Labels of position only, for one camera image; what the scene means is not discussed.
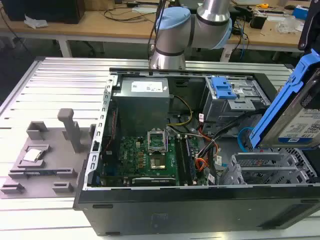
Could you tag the grey power supply unit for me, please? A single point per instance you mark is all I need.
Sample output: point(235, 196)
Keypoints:
point(141, 100)

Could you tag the grey parts rack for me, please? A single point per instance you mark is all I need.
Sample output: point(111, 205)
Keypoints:
point(57, 160)

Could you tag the RAM stick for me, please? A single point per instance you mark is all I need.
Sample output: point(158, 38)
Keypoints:
point(180, 160)

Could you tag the CPU socket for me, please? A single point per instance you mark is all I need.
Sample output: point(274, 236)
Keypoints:
point(158, 163)

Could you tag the black graphics card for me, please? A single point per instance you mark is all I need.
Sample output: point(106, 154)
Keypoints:
point(152, 181)

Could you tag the black open PC case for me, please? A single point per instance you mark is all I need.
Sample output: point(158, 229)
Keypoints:
point(190, 210)

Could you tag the black box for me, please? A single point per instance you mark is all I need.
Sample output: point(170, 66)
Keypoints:
point(42, 10)

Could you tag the blue cardboard box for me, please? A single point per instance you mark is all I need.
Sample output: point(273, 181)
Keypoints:
point(300, 12)

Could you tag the silver CPU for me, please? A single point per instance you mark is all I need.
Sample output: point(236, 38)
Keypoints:
point(32, 155)

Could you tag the white crumpled paper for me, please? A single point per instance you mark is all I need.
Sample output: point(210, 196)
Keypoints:
point(35, 22)

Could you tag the green motherboard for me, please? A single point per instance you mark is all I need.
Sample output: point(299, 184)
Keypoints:
point(132, 157)

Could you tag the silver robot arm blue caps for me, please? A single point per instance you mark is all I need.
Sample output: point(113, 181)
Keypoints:
point(175, 32)

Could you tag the hard disk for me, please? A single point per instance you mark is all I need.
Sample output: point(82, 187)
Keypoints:
point(295, 117)

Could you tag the wooden desk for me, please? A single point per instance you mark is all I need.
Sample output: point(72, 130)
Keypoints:
point(100, 27)

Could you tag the metal disk bay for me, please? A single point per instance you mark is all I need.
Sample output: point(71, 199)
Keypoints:
point(265, 167)

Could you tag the metal drive cage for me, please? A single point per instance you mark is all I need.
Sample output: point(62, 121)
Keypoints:
point(225, 110)

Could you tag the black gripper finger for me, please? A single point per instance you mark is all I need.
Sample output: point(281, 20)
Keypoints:
point(307, 27)

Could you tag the small black device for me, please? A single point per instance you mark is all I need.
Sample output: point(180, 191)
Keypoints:
point(257, 21)

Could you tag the clear plastic bag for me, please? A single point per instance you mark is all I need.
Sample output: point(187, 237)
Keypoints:
point(290, 25)

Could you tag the blue drive cage latch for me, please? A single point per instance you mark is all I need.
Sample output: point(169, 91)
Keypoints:
point(222, 88)

